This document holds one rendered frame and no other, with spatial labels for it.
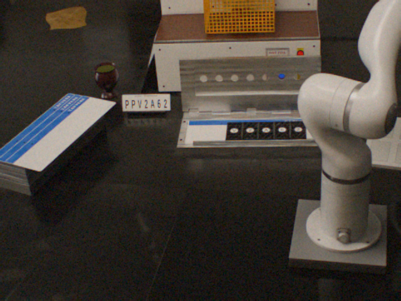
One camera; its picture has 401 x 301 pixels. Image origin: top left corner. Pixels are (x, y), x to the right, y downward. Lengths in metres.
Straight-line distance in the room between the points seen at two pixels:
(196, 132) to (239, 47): 0.34
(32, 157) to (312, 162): 0.81
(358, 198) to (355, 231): 0.10
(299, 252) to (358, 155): 0.29
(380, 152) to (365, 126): 0.61
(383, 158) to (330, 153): 0.51
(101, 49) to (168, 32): 0.47
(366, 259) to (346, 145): 0.29
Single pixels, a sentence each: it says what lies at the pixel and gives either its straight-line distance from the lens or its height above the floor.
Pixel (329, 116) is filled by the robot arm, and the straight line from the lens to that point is 1.77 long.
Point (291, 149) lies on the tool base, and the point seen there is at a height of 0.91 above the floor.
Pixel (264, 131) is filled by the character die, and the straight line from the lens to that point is 2.38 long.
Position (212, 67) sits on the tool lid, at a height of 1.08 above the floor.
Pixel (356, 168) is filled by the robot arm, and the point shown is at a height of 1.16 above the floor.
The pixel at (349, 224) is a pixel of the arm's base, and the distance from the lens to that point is 1.93.
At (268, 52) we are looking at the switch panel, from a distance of 2.58.
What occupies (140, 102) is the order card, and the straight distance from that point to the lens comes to 2.58.
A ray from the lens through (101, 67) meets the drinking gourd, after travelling 2.69.
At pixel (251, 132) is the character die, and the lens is 2.38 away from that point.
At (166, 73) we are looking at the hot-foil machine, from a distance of 2.65.
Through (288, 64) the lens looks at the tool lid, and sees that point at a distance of 2.43.
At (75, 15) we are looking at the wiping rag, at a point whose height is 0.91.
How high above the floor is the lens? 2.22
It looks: 34 degrees down
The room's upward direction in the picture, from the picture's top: 5 degrees counter-clockwise
